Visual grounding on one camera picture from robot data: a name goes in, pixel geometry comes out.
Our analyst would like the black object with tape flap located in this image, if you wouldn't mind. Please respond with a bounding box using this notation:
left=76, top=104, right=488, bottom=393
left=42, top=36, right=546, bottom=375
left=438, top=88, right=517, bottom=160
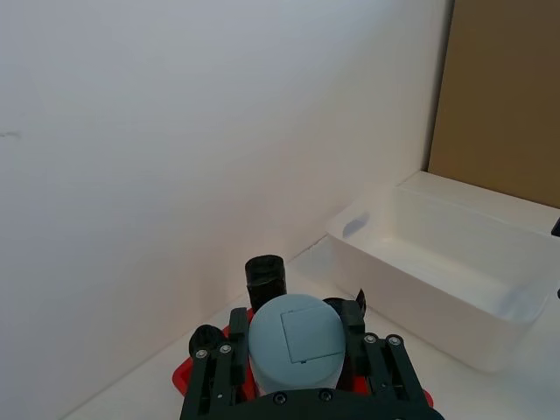
left=322, top=288, right=370, bottom=319

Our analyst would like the tall black taped cylinder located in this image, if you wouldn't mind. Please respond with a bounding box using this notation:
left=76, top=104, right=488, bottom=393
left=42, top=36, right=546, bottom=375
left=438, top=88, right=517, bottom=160
left=244, top=254, right=288, bottom=315

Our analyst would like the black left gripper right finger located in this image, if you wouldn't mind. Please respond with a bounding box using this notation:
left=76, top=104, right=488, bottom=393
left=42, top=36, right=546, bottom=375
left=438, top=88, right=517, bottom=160
left=340, top=299, right=429, bottom=403

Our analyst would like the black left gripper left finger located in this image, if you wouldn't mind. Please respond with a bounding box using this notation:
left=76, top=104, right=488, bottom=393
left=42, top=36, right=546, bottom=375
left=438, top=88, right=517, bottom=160
left=178, top=307, right=249, bottom=420

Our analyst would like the pale grey-blue cylinder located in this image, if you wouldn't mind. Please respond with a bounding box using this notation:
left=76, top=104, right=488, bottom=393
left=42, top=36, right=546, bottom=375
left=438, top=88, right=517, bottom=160
left=248, top=293, right=347, bottom=396

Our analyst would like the red plastic tray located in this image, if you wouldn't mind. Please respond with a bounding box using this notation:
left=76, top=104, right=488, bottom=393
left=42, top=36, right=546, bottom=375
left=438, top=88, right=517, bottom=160
left=170, top=322, right=437, bottom=410

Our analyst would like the brown board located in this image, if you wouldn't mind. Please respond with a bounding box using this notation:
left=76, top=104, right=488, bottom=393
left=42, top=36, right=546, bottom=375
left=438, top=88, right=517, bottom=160
left=425, top=0, right=560, bottom=211

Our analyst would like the translucent white plastic bin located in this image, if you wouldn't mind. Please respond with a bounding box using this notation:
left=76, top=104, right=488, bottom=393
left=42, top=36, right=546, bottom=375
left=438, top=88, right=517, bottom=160
left=325, top=183, right=560, bottom=374

